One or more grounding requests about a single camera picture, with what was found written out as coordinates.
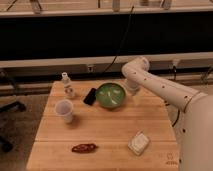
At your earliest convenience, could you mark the green ceramic bowl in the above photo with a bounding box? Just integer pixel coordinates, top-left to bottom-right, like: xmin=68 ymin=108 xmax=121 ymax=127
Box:
xmin=95 ymin=83 xmax=126 ymax=109

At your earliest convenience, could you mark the dark red chili pepper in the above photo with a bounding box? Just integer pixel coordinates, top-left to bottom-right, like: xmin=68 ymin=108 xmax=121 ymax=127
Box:
xmin=71 ymin=143 xmax=97 ymax=153

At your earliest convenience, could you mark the black rectangular object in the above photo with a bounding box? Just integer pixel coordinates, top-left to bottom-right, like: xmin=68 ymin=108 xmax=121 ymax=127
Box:
xmin=83 ymin=88 xmax=96 ymax=105

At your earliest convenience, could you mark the clear plastic bottle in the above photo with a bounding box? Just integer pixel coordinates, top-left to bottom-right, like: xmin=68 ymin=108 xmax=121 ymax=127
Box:
xmin=62 ymin=72 xmax=75 ymax=98

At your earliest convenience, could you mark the black hanging cable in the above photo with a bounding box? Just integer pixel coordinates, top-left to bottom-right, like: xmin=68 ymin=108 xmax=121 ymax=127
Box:
xmin=101 ymin=4 xmax=135 ymax=74

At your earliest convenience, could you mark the white packaged sponge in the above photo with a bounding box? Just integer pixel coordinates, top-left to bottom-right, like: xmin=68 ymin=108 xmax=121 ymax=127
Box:
xmin=128 ymin=131 xmax=150 ymax=156

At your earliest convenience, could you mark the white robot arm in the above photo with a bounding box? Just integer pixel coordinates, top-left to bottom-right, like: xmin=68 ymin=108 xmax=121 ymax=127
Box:
xmin=122 ymin=57 xmax=213 ymax=171

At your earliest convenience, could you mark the wall power outlet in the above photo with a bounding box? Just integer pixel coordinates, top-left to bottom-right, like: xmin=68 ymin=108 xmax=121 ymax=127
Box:
xmin=87 ymin=65 xmax=94 ymax=72

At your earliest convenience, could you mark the translucent plastic cup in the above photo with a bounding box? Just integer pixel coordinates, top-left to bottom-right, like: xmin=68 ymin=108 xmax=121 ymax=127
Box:
xmin=54 ymin=99 xmax=74 ymax=123

